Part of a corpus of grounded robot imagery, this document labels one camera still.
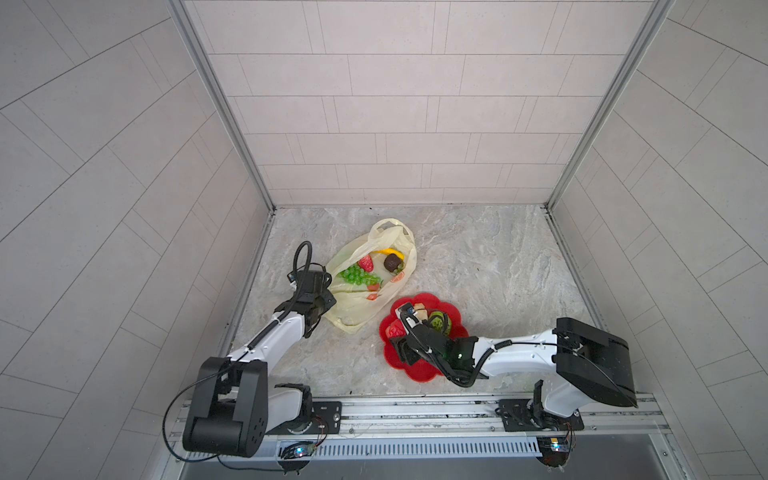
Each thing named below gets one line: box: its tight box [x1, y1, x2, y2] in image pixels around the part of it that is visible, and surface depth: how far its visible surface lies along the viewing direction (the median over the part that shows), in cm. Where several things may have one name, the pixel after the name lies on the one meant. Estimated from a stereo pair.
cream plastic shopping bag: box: [324, 218, 417, 334], surface depth 95 cm
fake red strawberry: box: [358, 254, 375, 273], surface depth 98 cm
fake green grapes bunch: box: [338, 264, 381, 285], surface depth 96 cm
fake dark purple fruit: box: [383, 253, 401, 272], surface depth 98 cm
